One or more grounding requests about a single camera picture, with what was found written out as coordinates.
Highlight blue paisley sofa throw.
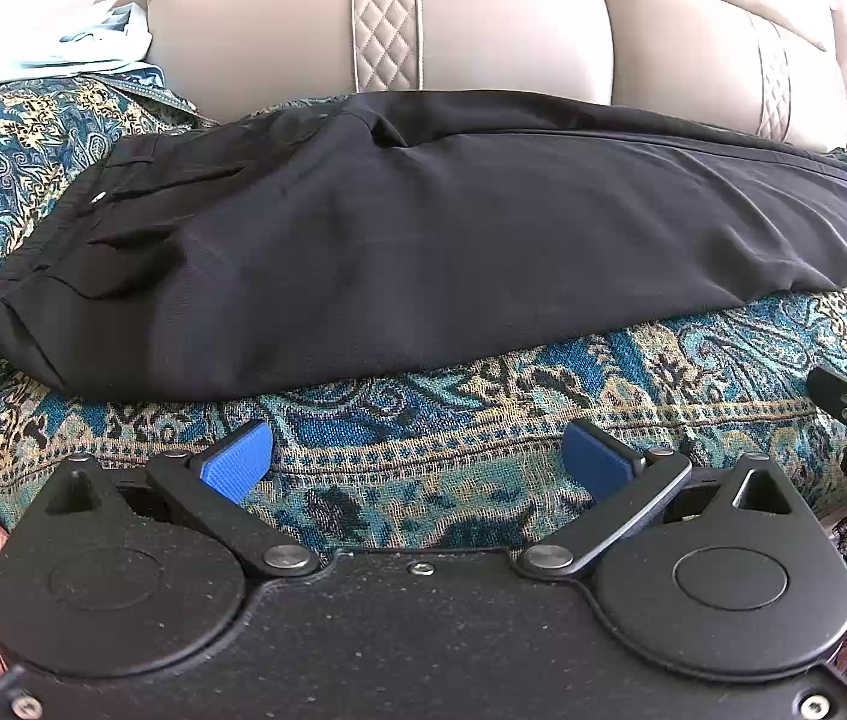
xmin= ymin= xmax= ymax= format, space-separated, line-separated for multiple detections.
xmin=0 ymin=65 xmax=847 ymax=550

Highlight beige leather sofa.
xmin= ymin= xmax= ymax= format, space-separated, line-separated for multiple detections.
xmin=130 ymin=0 xmax=847 ymax=151

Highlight light blue cloth pile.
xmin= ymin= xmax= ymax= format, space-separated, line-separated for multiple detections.
xmin=0 ymin=2 xmax=151 ymax=85

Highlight black pants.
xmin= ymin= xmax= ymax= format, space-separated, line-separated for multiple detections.
xmin=0 ymin=91 xmax=847 ymax=401

